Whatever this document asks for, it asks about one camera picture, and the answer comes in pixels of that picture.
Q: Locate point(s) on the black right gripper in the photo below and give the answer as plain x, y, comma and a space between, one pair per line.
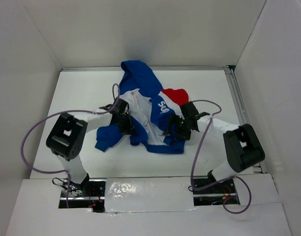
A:
176, 119

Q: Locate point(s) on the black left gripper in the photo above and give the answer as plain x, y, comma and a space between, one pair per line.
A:
128, 127

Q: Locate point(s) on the blue white red jacket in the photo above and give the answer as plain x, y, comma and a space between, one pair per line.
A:
150, 108

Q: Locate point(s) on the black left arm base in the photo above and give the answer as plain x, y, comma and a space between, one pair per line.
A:
91, 195

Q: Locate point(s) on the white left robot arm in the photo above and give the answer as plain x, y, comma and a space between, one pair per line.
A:
66, 138

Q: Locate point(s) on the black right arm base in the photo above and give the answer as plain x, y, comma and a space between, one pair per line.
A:
213, 195

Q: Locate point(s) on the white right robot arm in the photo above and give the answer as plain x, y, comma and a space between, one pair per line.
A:
242, 146

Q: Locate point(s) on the white taped panel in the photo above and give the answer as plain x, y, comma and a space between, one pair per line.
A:
154, 194

